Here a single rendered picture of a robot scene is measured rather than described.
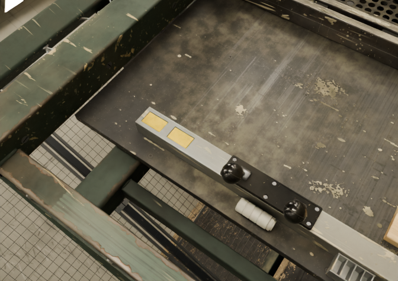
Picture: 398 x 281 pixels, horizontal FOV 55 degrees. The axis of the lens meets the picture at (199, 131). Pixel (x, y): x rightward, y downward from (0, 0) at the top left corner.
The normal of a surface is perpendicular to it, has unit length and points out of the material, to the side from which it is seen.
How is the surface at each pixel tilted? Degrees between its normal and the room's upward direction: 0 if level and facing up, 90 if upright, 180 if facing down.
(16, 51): 90
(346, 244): 59
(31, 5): 90
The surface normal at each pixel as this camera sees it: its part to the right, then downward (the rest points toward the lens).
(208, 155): -0.01, -0.53
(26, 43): 0.41, -0.20
